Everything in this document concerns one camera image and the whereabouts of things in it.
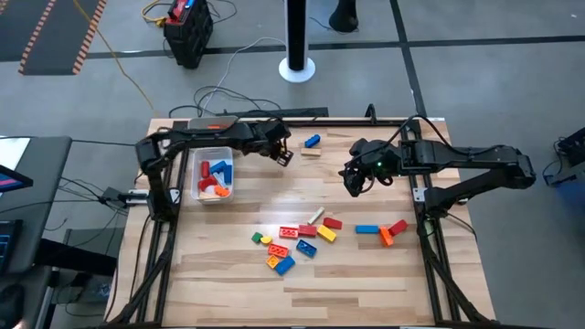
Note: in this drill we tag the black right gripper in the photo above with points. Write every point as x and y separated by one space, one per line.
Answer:
372 155

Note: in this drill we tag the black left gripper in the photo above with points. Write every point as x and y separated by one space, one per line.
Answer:
269 137

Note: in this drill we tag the large red toy brick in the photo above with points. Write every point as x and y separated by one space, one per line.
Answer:
398 227
307 230
332 223
205 169

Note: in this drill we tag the large yellow toy brick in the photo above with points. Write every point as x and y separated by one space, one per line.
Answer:
326 233

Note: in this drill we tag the large blue toy brick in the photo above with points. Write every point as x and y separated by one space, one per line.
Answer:
306 248
218 166
227 173
284 265
312 141

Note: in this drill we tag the large orange-red toy brick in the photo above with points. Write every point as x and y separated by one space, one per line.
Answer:
222 191
278 250
288 232

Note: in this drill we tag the small orange toy brick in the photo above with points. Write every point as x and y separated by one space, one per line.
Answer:
213 127

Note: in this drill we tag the red arch toy brick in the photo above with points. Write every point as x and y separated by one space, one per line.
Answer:
208 183

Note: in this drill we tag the small green toy brick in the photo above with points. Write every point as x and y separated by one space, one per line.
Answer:
257 236

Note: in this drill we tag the small yellow rounded brick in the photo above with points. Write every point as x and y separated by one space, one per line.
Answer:
266 239

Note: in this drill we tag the small yellow-orange square brick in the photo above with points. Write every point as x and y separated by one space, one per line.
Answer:
273 261

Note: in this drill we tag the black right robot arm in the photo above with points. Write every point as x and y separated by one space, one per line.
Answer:
457 157

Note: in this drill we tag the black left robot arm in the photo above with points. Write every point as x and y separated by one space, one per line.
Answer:
205 135

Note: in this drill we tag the large light blue brick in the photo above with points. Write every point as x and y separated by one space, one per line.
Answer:
367 229

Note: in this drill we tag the large orange toy brick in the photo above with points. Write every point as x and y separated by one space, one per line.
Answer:
386 236

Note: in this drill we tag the black pole white round base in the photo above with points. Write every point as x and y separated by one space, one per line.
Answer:
297 36

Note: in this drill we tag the black and red tool case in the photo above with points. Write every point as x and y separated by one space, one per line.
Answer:
187 36

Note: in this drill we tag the black round stand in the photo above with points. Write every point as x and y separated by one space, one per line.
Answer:
343 16

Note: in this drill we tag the black side desk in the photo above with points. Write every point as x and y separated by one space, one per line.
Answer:
36 196

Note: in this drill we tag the black mat orange striped edge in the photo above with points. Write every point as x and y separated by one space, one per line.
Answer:
64 36
18 32

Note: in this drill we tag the white paper sheet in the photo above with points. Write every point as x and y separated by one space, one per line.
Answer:
11 151

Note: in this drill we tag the black tablet screen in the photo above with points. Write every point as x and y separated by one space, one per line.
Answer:
11 180

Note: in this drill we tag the black display screen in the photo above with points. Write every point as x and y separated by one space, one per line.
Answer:
7 242

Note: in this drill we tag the black computer mouse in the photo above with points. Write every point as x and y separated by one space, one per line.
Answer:
13 306

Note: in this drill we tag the black aluminium table frame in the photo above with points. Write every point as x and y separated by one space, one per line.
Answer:
329 123

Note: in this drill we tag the black bracket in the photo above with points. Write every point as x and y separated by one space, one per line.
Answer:
371 114

